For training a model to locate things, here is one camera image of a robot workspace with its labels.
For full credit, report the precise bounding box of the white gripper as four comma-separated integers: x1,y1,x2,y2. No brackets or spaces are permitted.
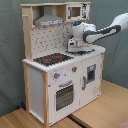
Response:
68,38,83,52

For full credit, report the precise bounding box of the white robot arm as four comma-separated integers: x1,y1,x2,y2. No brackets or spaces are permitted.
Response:
68,13,128,52

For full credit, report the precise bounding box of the wooden toy kitchen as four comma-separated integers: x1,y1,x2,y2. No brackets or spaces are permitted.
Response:
22,2,105,127

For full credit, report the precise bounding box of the grey toy sink basin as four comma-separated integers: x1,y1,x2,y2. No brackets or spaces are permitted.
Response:
65,47,95,55

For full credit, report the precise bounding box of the black toy stove top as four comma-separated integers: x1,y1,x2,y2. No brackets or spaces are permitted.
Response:
34,53,71,66

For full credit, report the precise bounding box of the right red oven knob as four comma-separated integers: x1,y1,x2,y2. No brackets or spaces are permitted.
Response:
72,66,77,72

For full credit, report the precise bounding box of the red oven knob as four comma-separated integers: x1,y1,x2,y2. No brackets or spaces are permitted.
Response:
54,73,60,79
72,66,77,72

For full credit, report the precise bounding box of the toy microwave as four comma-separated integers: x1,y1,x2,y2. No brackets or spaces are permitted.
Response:
66,3,90,21

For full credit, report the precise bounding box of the toy dishwasher door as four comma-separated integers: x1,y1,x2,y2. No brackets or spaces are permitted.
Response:
80,58,102,105

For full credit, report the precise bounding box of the grey toy range hood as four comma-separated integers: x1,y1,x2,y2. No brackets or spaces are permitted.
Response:
35,5,64,27

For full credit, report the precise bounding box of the left red oven knob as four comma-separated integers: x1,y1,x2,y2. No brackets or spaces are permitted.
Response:
54,73,60,79

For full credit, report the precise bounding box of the toy oven door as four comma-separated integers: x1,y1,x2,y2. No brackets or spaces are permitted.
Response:
55,80,74,112

